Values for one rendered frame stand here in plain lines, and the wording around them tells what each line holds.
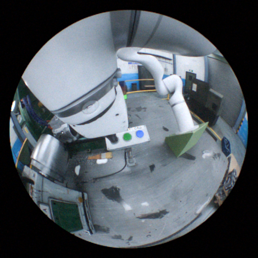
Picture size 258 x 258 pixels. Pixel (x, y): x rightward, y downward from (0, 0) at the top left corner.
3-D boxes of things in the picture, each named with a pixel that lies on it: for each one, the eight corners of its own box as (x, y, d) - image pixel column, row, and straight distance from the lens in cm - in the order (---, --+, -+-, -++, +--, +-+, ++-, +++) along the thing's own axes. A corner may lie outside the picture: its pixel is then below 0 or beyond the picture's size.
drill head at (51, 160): (51, 196, 69) (21, 180, 60) (57, 154, 74) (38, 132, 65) (75, 207, 50) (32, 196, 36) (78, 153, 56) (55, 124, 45)
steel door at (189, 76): (193, 97, 730) (196, 71, 727) (193, 97, 721) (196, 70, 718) (184, 92, 781) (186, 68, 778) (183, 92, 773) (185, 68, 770)
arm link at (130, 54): (179, 92, 64) (162, 100, 65) (173, 83, 73) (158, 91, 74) (131, 35, 45) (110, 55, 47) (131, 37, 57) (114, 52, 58)
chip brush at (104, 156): (88, 161, 63) (87, 160, 62) (89, 156, 65) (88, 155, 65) (113, 157, 56) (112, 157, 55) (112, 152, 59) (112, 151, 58)
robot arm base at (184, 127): (183, 130, 71) (176, 109, 71) (201, 124, 63) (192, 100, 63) (170, 136, 56) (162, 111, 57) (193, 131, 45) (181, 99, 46)
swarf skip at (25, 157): (31, 169, 461) (18, 157, 445) (27, 169, 550) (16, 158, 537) (36, 149, 496) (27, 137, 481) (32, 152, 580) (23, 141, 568)
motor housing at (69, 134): (61, 147, 75) (48, 130, 68) (67, 132, 86) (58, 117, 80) (77, 144, 62) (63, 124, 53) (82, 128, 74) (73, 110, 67)
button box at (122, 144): (109, 151, 34) (106, 150, 29) (107, 136, 36) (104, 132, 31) (147, 143, 35) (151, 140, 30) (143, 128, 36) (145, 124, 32)
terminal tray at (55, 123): (53, 130, 71) (48, 124, 70) (58, 123, 78) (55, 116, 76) (61, 127, 62) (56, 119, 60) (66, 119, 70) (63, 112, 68)
